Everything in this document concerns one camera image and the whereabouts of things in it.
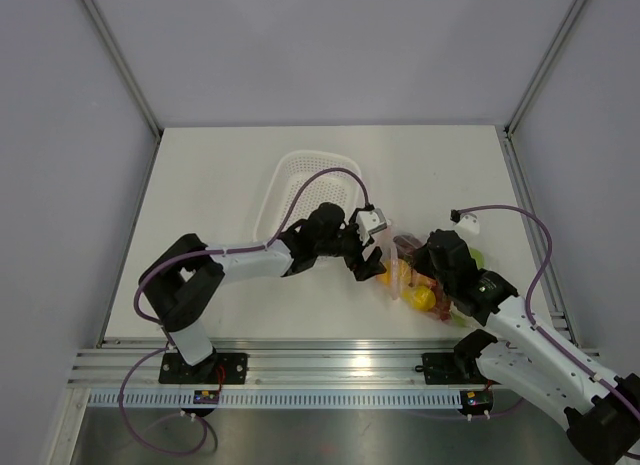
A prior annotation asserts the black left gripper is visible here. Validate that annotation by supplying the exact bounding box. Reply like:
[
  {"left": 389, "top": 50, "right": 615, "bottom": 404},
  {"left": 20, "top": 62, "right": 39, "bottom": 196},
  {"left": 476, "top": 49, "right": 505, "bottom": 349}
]
[{"left": 315, "top": 210, "right": 386, "bottom": 280}]

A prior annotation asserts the clear zip top bag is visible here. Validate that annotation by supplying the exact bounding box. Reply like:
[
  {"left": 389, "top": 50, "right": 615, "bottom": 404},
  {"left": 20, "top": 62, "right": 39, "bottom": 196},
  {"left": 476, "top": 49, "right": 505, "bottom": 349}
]
[{"left": 375, "top": 223, "right": 476, "bottom": 329}]

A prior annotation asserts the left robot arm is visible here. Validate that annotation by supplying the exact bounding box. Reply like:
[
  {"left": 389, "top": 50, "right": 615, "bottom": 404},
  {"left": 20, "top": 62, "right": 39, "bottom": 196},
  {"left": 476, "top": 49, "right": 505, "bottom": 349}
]
[{"left": 134, "top": 202, "right": 387, "bottom": 383}]

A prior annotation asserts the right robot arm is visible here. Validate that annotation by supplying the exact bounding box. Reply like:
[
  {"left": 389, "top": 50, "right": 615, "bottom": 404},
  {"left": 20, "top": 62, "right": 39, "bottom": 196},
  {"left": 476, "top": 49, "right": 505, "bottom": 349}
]
[{"left": 411, "top": 230, "right": 639, "bottom": 464}]

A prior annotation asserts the fake orange fruit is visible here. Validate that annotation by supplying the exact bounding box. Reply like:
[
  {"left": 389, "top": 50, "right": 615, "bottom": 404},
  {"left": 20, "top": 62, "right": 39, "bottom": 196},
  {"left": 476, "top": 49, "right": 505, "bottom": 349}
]
[{"left": 376, "top": 266, "right": 400, "bottom": 287}]

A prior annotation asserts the fake peach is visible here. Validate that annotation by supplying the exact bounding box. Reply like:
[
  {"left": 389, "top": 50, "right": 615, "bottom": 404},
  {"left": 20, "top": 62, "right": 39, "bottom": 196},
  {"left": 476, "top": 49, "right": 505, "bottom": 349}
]
[{"left": 408, "top": 269, "right": 428, "bottom": 287}]

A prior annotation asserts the fake dark red apple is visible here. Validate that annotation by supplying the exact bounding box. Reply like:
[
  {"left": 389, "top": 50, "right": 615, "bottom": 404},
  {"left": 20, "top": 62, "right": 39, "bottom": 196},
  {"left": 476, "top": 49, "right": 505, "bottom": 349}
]
[{"left": 393, "top": 234, "right": 423, "bottom": 261}]

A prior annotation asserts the fake yellow pear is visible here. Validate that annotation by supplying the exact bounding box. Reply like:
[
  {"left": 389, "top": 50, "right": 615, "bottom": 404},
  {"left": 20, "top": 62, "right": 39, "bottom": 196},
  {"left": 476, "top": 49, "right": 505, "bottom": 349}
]
[{"left": 402, "top": 286, "right": 437, "bottom": 312}]

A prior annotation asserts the fake green apple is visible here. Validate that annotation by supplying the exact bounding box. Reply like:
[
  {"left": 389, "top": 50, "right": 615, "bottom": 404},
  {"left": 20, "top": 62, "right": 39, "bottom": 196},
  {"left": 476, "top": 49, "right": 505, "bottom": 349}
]
[{"left": 469, "top": 247, "right": 485, "bottom": 269}]

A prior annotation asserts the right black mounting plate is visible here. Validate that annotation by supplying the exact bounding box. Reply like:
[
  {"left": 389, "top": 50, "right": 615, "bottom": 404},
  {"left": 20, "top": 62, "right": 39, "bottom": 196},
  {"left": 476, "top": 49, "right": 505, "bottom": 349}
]
[{"left": 414, "top": 351, "right": 502, "bottom": 386}]

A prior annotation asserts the black mounting plate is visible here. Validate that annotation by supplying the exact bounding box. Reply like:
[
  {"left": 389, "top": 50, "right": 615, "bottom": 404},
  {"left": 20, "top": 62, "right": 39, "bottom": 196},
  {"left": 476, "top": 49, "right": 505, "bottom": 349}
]
[
  {"left": 414, "top": 351, "right": 502, "bottom": 386},
  {"left": 158, "top": 352, "right": 249, "bottom": 385}
]

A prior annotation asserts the white perforated plastic basket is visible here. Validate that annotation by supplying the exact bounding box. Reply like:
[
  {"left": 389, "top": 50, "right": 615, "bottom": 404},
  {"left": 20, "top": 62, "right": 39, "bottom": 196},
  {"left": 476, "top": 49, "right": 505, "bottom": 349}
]
[{"left": 253, "top": 150, "right": 364, "bottom": 245}]

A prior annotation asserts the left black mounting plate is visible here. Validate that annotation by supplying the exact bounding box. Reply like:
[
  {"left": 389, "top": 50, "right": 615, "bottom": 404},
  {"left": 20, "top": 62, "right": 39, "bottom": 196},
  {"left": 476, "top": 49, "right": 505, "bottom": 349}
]
[{"left": 158, "top": 352, "right": 249, "bottom": 385}]

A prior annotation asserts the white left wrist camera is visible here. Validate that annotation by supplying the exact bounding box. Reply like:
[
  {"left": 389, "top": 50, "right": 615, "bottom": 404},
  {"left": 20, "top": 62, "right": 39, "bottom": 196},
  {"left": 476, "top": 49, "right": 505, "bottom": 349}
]
[{"left": 355, "top": 208, "right": 388, "bottom": 243}]

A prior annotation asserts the white slotted cable duct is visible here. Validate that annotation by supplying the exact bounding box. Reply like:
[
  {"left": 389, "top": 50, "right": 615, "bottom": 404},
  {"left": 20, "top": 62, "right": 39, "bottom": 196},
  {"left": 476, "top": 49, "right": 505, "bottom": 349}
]
[{"left": 88, "top": 388, "right": 462, "bottom": 410}]

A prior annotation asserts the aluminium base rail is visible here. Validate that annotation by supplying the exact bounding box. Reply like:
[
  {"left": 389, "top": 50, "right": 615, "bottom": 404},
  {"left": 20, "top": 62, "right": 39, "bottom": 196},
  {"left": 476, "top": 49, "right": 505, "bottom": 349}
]
[{"left": 66, "top": 339, "right": 457, "bottom": 389}]

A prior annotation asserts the right aluminium frame post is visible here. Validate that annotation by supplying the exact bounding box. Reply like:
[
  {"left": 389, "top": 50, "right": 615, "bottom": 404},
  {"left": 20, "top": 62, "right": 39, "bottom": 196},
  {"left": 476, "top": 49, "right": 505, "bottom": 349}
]
[{"left": 504, "top": 0, "right": 591, "bottom": 139}]

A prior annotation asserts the aluminium frame post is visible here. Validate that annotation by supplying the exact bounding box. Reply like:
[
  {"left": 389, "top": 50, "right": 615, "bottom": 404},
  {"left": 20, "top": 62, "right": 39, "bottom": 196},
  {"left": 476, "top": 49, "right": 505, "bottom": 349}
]
[
  {"left": 78, "top": 0, "right": 164, "bottom": 143},
  {"left": 504, "top": 0, "right": 591, "bottom": 139}
]

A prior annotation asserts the left aluminium frame post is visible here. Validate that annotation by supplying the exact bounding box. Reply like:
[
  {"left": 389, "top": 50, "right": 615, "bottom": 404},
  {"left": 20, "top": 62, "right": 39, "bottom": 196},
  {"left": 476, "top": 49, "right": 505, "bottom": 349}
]
[{"left": 78, "top": 0, "right": 164, "bottom": 143}]

